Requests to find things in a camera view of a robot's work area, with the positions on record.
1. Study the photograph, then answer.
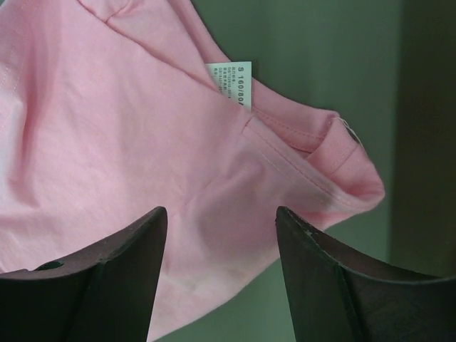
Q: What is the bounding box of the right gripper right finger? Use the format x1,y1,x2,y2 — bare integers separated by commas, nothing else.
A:
276,207,455,341

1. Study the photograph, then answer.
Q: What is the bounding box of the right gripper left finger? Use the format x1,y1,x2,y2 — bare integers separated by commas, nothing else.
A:
1,207,167,342

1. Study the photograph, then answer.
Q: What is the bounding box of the pink t-shirt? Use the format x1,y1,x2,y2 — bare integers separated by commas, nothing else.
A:
1,1,385,341

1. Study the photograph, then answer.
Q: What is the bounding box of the white garment care label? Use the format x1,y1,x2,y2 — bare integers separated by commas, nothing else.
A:
206,61,252,110

